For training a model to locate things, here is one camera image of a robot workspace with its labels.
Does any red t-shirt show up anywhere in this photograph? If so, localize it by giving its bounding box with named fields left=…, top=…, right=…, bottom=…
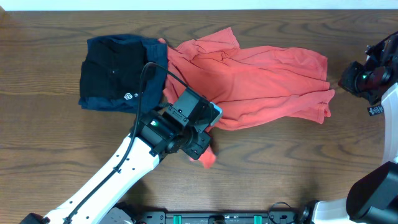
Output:
left=157, top=27, right=336, bottom=170

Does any black patterned garment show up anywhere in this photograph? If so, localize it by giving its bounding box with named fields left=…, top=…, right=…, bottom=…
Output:
left=367, top=105, right=384, bottom=116

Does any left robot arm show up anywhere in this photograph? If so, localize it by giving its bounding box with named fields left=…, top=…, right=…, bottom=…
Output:
left=22, top=88, right=223, bottom=224

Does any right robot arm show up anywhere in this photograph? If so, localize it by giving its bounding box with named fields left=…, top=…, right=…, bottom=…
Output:
left=297, top=32, right=397, bottom=223

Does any navy blue folded garment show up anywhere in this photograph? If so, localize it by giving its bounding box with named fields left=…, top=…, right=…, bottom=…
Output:
left=78, top=34, right=167, bottom=113

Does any black folded polo shirt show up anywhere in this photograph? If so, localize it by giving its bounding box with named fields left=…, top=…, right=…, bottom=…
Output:
left=80, top=38, right=147, bottom=100

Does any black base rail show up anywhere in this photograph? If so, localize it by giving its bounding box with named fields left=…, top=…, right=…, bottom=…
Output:
left=102, top=202, right=312, bottom=224

